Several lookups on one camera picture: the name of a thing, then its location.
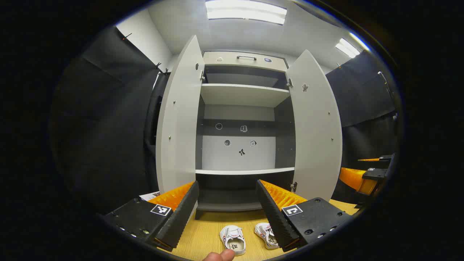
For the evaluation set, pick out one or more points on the large ceiling light panel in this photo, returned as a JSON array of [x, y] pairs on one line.
[[246, 12]]

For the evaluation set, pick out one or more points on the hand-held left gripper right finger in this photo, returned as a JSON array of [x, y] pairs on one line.
[[275, 217]]

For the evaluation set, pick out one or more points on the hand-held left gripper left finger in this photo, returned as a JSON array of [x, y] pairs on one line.
[[181, 217]]

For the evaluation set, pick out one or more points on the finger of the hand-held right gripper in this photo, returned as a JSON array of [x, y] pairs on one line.
[[375, 174], [386, 158]]

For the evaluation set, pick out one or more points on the white shoe cabinet door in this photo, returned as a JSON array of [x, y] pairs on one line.
[[179, 127], [315, 137]]

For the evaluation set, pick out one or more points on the white cabinet drawer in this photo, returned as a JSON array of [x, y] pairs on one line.
[[232, 64]]

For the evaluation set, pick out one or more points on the black backdrop cloth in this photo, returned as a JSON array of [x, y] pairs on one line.
[[108, 127]]

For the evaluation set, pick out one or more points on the metal door hinge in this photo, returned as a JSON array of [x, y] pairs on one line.
[[294, 186], [202, 75], [289, 82]]

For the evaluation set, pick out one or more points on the white canvas shoe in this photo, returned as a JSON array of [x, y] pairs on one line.
[[232, 239], [264, 232]]

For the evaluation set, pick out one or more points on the pale grey book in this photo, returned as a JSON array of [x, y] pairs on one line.
[[149, 196]]

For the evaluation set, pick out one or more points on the small ceiling light panel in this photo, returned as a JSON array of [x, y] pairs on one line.
[[347, 48]]

